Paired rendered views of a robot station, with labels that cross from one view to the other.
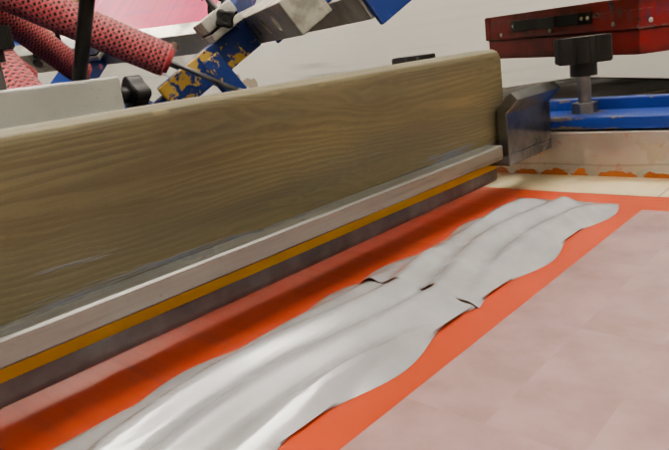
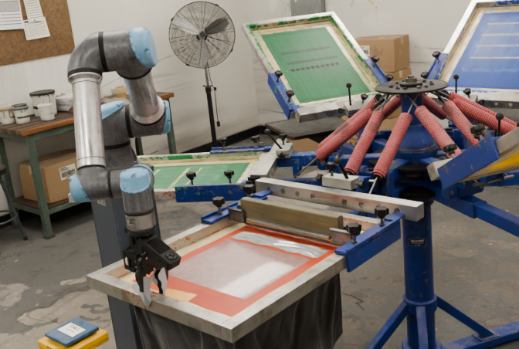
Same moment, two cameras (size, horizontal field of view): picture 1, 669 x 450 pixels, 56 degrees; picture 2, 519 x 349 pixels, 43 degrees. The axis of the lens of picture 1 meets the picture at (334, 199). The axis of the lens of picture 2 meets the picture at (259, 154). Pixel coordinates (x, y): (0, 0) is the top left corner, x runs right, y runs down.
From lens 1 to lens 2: 2.13 m
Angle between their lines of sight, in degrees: 85
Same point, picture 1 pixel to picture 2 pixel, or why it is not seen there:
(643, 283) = (273, 255)
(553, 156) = not seen: hidden behind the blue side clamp
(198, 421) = (245, 235)
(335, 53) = not seen: outside the picture
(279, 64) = not seen: outside the picture
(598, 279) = (276, 253)
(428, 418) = (245, 245)
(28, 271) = (253, 215)
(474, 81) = (327, 221)
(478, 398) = (248, 247)
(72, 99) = (339, 182)
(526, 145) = (338, 241)
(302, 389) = (250, 238)
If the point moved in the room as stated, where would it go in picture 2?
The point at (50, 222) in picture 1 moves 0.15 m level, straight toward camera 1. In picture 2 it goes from (256, 211) to (215, 221)
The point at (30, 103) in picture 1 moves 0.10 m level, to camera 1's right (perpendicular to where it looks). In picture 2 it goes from (331, 181) to (336, 189)
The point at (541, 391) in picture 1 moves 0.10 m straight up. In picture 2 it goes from (248, 249) to (245, 220)
